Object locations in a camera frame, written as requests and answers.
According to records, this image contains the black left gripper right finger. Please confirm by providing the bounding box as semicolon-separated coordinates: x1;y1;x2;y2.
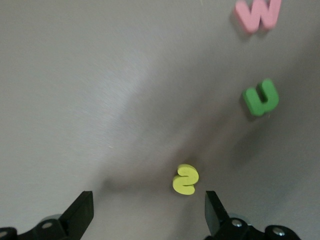
204;190;300;240

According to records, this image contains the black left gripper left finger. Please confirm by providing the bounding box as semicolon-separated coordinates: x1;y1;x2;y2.
0;190;95;240

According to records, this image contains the green foam letter n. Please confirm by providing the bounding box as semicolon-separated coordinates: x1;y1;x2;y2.
241;78;280;117

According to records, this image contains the yellow foam letter s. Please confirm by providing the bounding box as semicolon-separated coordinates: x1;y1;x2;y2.
171;163;200;196

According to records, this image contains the pink foam letter w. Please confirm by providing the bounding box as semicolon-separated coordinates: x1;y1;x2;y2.
233;0;283;35

